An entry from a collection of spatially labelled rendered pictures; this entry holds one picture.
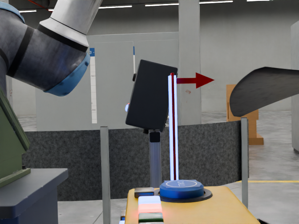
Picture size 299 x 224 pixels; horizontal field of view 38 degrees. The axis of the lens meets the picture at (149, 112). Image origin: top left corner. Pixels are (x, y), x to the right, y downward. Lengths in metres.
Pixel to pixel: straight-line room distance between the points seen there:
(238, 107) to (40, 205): 0.40
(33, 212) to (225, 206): 0.50
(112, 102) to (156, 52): 1.05
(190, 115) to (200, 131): 2.38
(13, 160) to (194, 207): 0.57
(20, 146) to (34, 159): 1.62
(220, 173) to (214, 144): 0.19
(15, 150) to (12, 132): 0.04
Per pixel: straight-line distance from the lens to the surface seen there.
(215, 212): 0.35
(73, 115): 7.02
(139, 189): 0.40
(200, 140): 2.64
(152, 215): 0.32
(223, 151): 2.78
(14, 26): 0.94
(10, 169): 0.87
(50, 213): 0.90
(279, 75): 0.59
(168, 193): 0.38
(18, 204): 0.71
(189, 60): 5.01
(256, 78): 0.60
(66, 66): 0.93
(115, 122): 6.86
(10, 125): 0.87
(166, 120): 1.25
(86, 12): 0.94
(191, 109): 5.00
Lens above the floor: 1.17
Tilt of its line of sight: 3 degrees down
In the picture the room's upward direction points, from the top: 1 degrees counter-clockwise
